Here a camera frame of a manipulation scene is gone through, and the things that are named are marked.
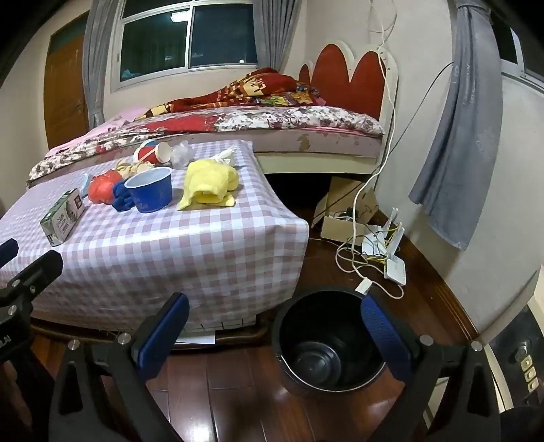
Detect pink sheet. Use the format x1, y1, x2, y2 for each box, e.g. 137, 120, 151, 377
45, 106, 147, 156

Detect blue cloth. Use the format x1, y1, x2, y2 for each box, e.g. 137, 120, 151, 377
111, 178, 139, 213

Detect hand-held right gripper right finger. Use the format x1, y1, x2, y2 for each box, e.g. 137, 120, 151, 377
360, 293, 502, 442

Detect white wire grid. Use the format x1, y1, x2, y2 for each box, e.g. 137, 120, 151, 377
187, 321, 258, 336

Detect beige paper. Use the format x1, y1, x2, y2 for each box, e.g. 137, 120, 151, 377
114, 158, 149, 177

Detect large sliding window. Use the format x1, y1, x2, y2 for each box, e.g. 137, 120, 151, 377
110, 0, 266, 90

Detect side window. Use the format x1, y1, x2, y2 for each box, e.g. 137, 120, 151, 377
489, 13, 544, 90

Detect cardboard box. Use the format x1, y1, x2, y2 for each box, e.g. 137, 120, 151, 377
312, 176, 379, 243

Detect red paper cup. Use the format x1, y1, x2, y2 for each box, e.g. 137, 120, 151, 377
135, 141, 173, 166

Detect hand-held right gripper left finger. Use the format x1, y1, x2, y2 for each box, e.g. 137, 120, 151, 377
49, 292, 190, 442

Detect white modem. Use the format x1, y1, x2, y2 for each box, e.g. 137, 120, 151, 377
361, 232, 385, 258

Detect white router with antennas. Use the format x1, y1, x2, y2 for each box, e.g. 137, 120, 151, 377
380, 207, 409, 285

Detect yellow cloth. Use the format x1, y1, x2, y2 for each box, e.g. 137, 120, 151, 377
176, 159, 241, 211

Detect white tissue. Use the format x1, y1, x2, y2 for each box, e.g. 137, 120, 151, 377
210, 144, 239, 167

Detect long grey patterned curtain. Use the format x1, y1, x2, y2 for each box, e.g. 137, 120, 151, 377
408, 0, 504, 251

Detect black plastic bucket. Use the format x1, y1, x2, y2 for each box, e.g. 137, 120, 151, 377
271, 290, 419, 399

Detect yellow network cable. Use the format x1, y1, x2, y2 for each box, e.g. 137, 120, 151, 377
365, 227, 404, 262

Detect green and white carton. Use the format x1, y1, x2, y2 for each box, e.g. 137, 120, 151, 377
39, 188, 83, 247

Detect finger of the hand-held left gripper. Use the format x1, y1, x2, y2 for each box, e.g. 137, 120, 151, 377
0, 239, 20, 268
8, 250, 64, 311

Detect stained mattress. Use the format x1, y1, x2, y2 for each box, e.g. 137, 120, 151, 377
25, 127, 383, 188

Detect orange plastic bag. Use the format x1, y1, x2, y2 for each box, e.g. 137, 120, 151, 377
87, 169, 122, 205

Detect clear plastic bag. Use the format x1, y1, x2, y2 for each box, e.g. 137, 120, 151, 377
170, 141, 194, 167

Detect blue paper cup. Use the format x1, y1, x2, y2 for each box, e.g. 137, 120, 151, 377
124, 167, 173, 213

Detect colourful cartoon pillow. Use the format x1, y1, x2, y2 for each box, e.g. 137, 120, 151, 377
263, 83, 326, 107

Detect white paper sheet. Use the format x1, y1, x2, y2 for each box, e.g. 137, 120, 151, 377
172, 334, 217, 346

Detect thick white power cable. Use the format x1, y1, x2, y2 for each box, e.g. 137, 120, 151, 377
336, 0, 404, 300

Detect pink checkered tablecloth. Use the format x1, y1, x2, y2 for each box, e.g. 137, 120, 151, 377
0, 139, 309, 336

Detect brown wooden door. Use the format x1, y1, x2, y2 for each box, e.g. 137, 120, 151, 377
42, 11, 92, 149

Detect red patterned blanket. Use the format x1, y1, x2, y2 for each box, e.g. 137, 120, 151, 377
144, 67, 321, 120

